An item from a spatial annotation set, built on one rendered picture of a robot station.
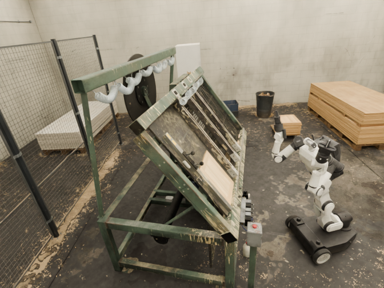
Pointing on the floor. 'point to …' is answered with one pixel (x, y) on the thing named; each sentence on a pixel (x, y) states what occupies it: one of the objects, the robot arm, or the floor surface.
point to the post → (252, 267)
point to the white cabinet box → (187, 58)
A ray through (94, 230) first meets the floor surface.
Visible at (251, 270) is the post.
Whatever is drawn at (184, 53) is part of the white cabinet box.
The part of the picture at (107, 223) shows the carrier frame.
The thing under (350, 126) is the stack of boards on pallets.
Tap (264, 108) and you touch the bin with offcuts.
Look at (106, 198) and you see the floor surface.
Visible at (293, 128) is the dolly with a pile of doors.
